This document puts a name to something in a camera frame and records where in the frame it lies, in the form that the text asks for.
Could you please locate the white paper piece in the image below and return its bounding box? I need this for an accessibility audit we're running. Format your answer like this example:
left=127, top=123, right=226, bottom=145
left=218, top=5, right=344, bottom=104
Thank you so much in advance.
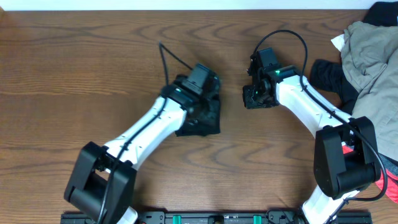
left=331, top=34, right=345, bottom=52

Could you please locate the black garment at corner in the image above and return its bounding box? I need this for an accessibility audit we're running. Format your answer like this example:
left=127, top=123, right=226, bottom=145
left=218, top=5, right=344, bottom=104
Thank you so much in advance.
left=362, top=1, right=398, bottom=27

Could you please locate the black logo shirt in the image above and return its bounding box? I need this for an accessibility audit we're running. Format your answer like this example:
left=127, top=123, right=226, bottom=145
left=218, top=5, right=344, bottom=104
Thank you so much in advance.
left=175, top=106, right=221, bottom=137

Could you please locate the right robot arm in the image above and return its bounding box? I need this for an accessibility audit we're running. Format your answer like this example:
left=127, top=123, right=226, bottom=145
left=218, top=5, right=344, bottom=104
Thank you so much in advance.
left=243, top=48, right=382, bottom=223

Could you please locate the red grey garment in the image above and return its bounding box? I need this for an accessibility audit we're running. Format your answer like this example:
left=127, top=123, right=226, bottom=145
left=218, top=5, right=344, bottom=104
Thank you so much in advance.
left=343, top=145, right=398, bottom=203

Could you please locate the black mounting rail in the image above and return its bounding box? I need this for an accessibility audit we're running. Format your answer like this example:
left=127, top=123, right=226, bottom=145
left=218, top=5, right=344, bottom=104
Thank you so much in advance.
left=60, top=209, right=373, bottom=224

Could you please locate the grey beige garment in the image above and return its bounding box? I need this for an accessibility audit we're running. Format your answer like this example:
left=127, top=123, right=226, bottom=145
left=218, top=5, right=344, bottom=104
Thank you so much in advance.
left=341, top=22, right=397, bottom=160

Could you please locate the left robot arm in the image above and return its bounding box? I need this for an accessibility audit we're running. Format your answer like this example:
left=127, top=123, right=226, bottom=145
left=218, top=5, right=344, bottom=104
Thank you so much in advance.
left=64, top=63, right=221, bottom=223

